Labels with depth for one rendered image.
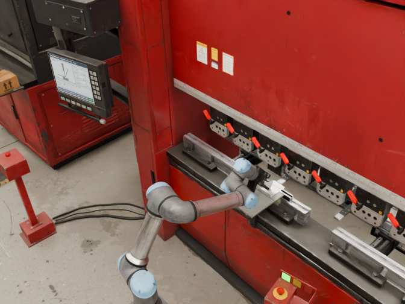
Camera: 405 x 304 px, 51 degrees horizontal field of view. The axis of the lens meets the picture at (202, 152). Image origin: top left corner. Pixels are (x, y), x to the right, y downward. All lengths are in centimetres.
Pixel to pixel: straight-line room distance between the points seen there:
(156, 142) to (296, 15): 140
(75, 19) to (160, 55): 53
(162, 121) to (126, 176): 145
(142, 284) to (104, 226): 176
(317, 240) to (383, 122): 84
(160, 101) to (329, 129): 121
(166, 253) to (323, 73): 208
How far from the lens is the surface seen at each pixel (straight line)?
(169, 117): 289
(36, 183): 440
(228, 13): 222
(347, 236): 235
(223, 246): 301
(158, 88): 273
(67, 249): 368
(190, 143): 294
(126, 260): 213
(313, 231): 246
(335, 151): 205
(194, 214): 188
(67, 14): 262
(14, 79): 388
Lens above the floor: 264
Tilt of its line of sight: 36 degrees down
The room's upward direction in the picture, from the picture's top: 2 degrees counter-clockwise
